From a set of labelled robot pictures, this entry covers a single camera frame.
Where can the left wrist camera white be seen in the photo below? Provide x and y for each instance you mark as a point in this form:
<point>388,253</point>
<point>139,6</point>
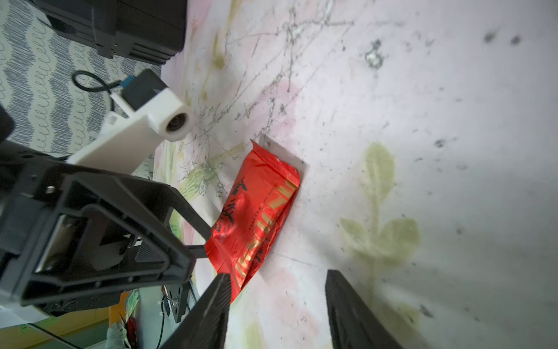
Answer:
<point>153,113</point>

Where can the black plastic toolbox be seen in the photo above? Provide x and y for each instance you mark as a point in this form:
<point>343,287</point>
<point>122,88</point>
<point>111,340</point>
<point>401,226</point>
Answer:
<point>147,31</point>

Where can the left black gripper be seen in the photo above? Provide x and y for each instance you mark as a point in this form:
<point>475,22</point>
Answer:
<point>76,250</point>

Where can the red tea bag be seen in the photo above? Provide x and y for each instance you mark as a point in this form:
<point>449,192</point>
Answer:
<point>258,204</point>

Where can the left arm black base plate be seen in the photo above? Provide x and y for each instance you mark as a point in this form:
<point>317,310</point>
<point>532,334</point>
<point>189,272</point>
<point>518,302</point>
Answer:
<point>179,300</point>

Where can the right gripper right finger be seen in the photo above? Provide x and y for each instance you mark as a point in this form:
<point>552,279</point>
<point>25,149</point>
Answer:
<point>352,324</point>

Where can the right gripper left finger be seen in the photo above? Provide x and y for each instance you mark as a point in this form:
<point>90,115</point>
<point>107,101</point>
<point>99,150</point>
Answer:
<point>207,324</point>

